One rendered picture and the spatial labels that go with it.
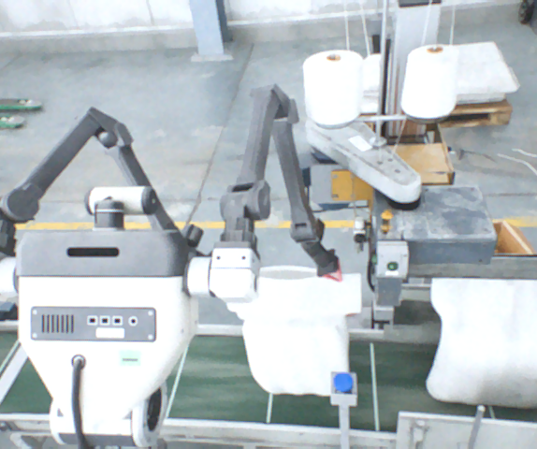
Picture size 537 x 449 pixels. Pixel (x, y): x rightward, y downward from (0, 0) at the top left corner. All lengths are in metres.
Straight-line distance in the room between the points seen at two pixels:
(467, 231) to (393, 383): 0.98
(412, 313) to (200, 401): 0.95
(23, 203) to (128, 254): 0.37
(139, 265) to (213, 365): 1.25
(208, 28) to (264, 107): 4.90
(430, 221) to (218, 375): 1.24
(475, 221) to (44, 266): 1.06
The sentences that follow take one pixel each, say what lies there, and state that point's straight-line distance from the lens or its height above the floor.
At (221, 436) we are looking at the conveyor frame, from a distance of 2.18.
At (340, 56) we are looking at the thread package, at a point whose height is 1.69.
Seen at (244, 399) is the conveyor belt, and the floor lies 0.38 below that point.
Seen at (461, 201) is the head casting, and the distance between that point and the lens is 1.47.
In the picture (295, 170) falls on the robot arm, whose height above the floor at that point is 1.42.
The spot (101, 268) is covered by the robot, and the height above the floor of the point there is 1.51.
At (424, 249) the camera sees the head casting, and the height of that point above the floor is 1.30.
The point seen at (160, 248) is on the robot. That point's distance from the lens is 1.06.
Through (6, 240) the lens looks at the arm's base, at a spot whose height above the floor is 1.50.
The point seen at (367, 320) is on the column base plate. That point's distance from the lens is 2.82.
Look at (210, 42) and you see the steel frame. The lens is 6.25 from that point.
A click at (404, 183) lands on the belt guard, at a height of 1.42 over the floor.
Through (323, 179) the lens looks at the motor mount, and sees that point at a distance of 1.67.
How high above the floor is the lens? 2.22
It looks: 40 degrees down
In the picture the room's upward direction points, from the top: 8 degrees counter-clockwise
